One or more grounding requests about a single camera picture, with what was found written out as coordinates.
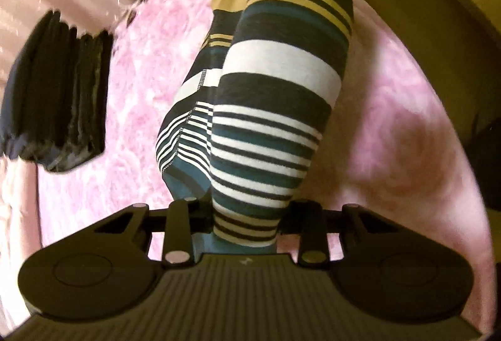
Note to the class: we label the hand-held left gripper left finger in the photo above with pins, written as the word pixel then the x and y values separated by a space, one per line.
pixel 178 227

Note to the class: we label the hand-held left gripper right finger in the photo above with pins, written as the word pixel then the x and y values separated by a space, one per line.
pixel 311 231

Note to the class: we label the striped sweater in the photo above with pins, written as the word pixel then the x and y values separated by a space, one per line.
pixel 270 110

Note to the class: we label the stack of dark folded clothes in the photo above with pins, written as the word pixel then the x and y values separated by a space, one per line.
pixel 51 90

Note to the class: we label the pink floral blanket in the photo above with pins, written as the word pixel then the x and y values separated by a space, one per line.
pixel 391 129

